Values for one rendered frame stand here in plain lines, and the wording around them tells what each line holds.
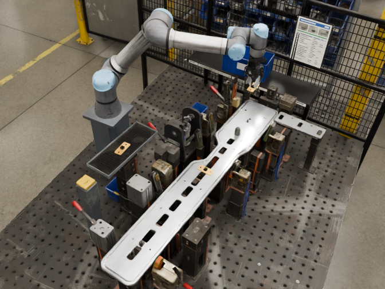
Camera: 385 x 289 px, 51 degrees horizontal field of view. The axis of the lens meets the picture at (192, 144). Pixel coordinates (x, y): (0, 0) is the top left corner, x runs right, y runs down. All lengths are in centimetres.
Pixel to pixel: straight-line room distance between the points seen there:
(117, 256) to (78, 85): 291
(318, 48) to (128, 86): 232
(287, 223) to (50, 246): 127
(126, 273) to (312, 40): 171
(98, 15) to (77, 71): 70
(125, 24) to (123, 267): 334
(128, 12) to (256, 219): 295
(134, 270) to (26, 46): 394
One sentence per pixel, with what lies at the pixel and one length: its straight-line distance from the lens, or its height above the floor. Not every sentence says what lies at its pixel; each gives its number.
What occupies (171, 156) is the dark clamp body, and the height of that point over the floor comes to 106.
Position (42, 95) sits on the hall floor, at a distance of 441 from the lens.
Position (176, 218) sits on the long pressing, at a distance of 188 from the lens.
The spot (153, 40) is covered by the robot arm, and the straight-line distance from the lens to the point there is 194.
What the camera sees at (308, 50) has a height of 125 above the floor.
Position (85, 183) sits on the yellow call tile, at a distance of 185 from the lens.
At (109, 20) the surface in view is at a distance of 479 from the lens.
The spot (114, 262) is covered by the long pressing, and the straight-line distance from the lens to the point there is 178.
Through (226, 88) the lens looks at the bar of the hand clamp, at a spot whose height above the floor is 119.
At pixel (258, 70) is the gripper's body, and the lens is 209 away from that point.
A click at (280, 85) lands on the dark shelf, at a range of 266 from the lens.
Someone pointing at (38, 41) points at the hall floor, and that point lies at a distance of 535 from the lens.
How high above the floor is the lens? 253
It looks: 44 degrees down
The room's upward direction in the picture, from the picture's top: 2 degrees clockwise
